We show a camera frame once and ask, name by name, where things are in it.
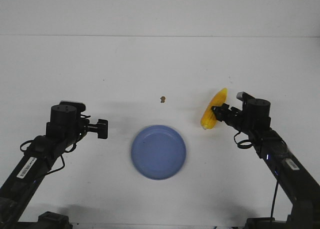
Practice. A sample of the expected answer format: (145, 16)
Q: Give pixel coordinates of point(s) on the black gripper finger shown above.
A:
(219, 115)
(223, 107)

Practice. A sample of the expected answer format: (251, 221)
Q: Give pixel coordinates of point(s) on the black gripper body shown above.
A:
(101, 128)
(233, 117)

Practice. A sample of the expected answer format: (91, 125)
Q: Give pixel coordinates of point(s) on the blue round plastic plate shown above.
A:
(158, 152)

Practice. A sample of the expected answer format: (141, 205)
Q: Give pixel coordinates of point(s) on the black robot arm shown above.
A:
(300, 187)
(66, 127)

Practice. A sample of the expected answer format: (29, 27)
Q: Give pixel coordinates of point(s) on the small brown table stain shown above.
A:
(163, 99)

